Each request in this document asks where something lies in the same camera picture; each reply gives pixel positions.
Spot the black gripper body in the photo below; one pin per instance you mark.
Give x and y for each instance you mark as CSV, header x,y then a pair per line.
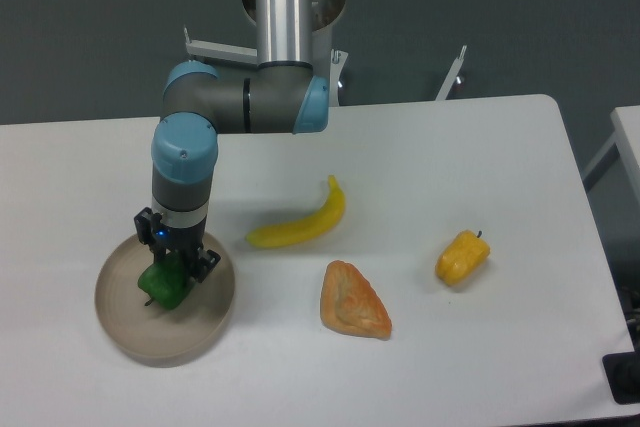
x,y
189,240

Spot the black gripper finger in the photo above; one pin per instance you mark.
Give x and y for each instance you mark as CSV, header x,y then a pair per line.
x,y
146,223
201,263

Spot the green toy bell pepper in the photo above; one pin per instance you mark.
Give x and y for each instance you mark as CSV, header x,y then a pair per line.
x,y
166,282

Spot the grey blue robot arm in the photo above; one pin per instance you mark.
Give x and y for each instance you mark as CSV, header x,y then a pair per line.
x,y
284,96

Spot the beige round plate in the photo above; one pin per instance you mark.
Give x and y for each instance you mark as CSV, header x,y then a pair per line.
x,y
151,334

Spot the yellow toy bell pepper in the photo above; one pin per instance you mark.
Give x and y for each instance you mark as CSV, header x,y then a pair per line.
x,y
462,257

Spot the yellow toy banana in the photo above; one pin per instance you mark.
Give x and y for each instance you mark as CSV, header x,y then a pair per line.
x,y
304,229

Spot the toy pastry turnover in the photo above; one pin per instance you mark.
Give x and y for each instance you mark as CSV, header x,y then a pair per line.
x,y
349,305

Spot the black device at edge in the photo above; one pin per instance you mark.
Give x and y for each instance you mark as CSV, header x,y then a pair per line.
x,y
622,372

